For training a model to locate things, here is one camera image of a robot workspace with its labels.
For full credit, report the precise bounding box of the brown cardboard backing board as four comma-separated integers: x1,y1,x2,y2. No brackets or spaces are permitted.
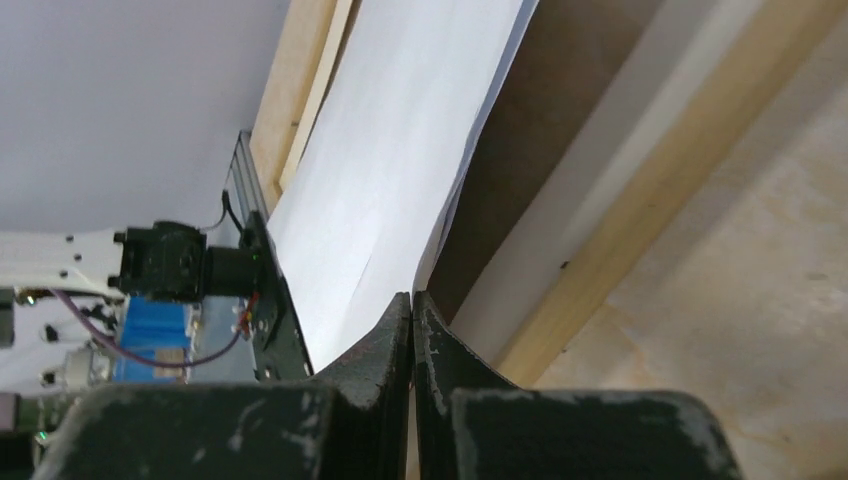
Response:
428,0,661,320

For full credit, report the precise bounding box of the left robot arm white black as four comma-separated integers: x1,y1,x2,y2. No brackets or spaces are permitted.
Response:
1,221,266,304

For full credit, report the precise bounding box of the aluminium front rail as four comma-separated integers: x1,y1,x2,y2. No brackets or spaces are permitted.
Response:
228,130,269,221

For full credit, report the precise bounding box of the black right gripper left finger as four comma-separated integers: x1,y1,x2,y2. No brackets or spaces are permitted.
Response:
35,293,412,480

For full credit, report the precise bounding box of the white mat board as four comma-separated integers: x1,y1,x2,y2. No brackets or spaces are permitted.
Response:
453,1,761,361

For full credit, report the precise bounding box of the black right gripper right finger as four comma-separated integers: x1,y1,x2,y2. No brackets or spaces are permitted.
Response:
412,292,742,479

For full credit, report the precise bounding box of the white paper sheet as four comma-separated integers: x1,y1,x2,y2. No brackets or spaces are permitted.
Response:
268,1,536,370

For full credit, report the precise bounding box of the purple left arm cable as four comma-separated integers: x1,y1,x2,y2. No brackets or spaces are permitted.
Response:
49,288,260,371

